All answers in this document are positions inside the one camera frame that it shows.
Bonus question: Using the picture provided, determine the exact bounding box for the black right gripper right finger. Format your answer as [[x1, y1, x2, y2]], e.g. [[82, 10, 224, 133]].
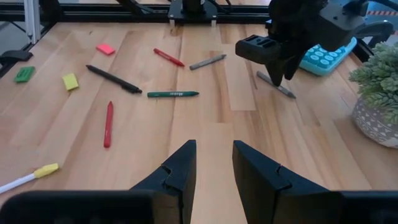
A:
[[232, 139, 343, 224]]

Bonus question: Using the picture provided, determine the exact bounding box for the red crayon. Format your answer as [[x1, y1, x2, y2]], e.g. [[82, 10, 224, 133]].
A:
[[153, 47, 186, 68], [103, 100, 114, 149]]

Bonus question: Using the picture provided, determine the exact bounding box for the green eraser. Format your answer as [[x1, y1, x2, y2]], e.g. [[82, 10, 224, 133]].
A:
[[13, 65, 36, 83]]

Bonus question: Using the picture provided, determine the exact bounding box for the grey pen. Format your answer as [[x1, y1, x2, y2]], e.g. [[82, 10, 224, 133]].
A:
[[188, 54, 228, 71], [256, 70, 297, 100]]

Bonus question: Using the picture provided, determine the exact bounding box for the black pen with clip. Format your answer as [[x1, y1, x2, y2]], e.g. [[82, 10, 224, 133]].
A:
[[85, 64, 143, 95]]

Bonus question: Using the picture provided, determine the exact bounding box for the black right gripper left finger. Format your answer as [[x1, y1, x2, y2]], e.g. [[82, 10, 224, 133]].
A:
[[129, 139, 198, 224]]

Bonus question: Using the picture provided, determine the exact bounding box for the yellow eraser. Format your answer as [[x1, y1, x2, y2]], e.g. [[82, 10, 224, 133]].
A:
[[62, 72, 80, 91]]

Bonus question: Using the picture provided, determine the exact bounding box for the green artificial potted plant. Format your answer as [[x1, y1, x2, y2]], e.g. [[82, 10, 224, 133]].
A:
[[348, 42, 398, 149]]

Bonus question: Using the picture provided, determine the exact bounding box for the white pencil yellow eraser cap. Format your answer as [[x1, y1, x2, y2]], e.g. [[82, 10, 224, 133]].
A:
[[0, 162, 60, 195]]

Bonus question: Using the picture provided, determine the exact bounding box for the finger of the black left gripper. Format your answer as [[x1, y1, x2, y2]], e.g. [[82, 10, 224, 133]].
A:
[[284, 46, 304, 81], [267, 60, 285, 88]]

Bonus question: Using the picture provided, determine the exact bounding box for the black frame bracket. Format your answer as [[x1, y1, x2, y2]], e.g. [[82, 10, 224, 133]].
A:
[[0, 50, 34, 65]]

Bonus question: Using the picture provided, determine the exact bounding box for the pink eraser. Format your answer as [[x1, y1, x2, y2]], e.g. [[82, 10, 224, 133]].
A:
[[95, 43, 116, 57]]

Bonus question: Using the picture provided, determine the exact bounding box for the teal shallow tray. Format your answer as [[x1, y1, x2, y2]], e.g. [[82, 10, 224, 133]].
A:
[[298, 36, 358, 77]]

